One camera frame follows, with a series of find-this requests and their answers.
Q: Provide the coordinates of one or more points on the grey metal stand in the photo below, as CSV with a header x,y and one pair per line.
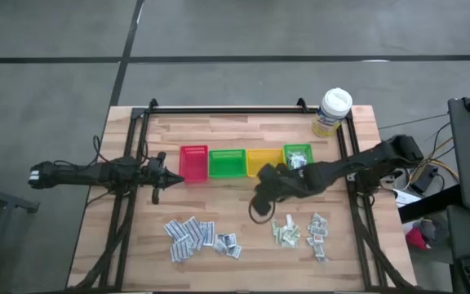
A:
x,y
6,200

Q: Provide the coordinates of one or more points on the yellow plastic slotted basket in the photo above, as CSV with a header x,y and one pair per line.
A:
x,y
261,161

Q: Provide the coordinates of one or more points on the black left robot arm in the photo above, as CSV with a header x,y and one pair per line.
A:
x,y
76,175

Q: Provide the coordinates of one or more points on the red plastic slotted basket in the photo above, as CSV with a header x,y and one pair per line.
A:
x,y
193,167

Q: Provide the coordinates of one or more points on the green plastic slotted basket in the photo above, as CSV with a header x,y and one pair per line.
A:
x,y
299,147
227,165

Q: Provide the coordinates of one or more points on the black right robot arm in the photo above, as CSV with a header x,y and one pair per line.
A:
x,y
349,167

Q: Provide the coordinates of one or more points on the white paper sheet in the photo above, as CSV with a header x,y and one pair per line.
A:
x,y
406,198

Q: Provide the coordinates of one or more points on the red cloth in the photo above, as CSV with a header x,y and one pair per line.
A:
x,y
416,239

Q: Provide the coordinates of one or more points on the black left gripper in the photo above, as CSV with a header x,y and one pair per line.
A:
x,y
152,176

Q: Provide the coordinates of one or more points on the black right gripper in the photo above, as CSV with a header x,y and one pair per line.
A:
x,y
276,179

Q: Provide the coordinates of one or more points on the Lysol wipes canister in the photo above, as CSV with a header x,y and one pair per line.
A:
x,y
336,104

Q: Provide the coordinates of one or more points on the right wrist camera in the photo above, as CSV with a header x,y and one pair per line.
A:
x,y
262,206

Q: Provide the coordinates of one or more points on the black electronics box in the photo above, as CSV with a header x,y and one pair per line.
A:
x,y
422,179

